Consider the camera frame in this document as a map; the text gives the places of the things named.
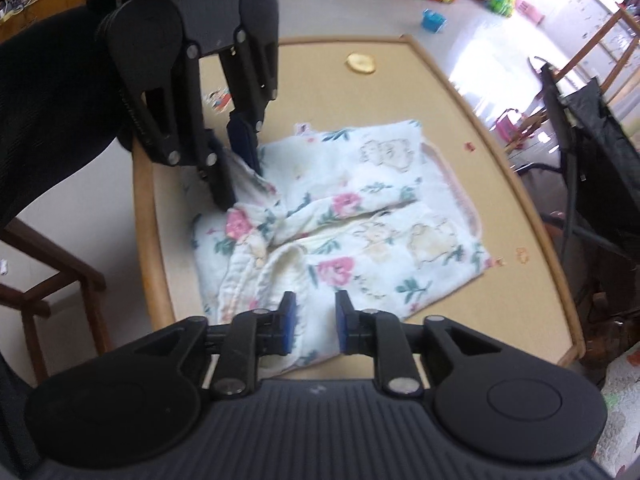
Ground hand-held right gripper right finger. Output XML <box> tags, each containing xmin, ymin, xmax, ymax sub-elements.
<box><xmin>334</xmin><ymin>290</ymin><xmax>506</xmax><ymax>397</ymax></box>

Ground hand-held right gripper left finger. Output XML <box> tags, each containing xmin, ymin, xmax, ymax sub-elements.
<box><xmin>134</xmin><ymin>291</ymin><xmax>298</xmax><ymax>397</ymax></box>

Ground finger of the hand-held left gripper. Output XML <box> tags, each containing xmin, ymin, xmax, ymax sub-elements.
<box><xmin>220</xmin><ymin>30</ymin><xmax>278</xmax><ymax>171</ymax></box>
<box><xmin>120</xmin><ymin>45</ymin><xmax>236</xmax><ymax>211</ymax></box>

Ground floral white baby garment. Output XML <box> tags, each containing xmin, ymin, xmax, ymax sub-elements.
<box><xmin>191</xmin><ymin>119</ymin><xmax>493</xmax><ymax>376</ymax></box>

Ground person's left forearm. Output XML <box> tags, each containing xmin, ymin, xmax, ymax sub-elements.
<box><xmin>0</xmin><ymin>7</ymin><xmax>133</xmax><ymax>231</ymax></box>

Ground cartoon child sticker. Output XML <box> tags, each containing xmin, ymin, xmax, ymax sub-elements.
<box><xmin>207</xmin><ymin>89</ymin><xmax>235</xmax><ymax>111</ymax></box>

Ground yellow fruit slice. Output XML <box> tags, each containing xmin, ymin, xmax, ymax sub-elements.
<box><xmin>345</xmin><ymin>52</ymin><xmax>378</xmax><ymax>75</ymax></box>

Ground wooden chair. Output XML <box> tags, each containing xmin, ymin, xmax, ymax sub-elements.
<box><xmin>0</xmin><ymin>217</ymin><xmax>112</xmax><ymax>383</ymax></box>

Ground blue toy bucket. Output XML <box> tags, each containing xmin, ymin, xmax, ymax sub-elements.
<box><xmin>421</xmin><ymin>8</ymin><xmax>447</xmax><ymax>32</ymax></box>

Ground heart patterned quilt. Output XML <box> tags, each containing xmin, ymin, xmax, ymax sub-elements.
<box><xmin>595</xmin><ymin>345</ymin><xmax>640</xmax><ymax>480</ymax></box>

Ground grey folding recliner chair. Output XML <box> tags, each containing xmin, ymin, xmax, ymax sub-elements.
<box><xmin>515</xmin><ymin>62</ymin><xmax>640</xmax><ymax>321</ymax></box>

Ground pink low box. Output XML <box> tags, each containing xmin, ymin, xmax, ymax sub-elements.
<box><xmin>515</xmin><ymin>0</ymin><xmax>546</xmax><ymax>23</ymax></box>

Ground wooden bar stool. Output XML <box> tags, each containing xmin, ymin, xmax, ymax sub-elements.
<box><xmin>505</xmin><ymin>7</ymin><xmax>640</xmax><ymax>153</ymax></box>

